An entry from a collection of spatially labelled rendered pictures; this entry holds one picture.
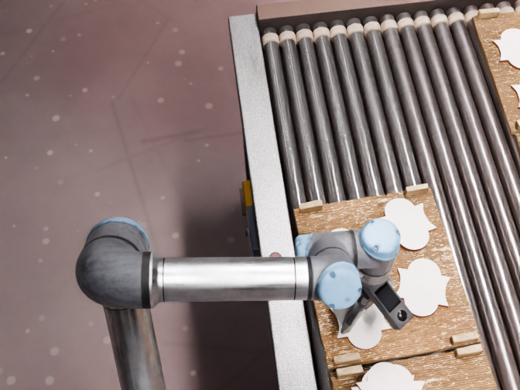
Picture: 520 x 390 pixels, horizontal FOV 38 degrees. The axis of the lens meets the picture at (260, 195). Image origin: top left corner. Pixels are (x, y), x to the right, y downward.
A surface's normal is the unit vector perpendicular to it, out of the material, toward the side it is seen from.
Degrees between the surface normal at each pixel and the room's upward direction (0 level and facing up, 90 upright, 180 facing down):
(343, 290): 47
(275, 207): 0
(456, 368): 0
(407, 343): 0
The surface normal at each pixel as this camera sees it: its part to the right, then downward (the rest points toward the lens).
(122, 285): -0.15, 0.10
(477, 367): -0.03, -0.50
